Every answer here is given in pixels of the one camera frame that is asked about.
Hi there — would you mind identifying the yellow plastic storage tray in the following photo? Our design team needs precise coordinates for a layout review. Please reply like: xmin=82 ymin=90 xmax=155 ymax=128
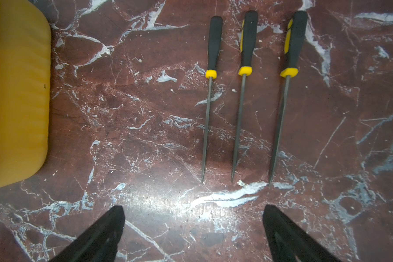
xmin=0 ymin=1 xmax=51 ymax=188

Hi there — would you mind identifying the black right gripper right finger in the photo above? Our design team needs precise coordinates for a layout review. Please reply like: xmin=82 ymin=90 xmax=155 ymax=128
xmin=263 ymin=205 xmax=339 ymax=262

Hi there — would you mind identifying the black yellow handled file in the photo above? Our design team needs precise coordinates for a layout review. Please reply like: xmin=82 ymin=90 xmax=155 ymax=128
xmin=201 ymin=16 xmax=223 ymax=183
xmin=231 ymin=10 xmax=258 ymax=182
xmin=269 ymin=10 xmax=308 ymax=184

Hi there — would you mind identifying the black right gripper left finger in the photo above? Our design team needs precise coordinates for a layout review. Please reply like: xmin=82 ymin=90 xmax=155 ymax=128
xmin=51 ymin=205 xmax=125 ymax=262

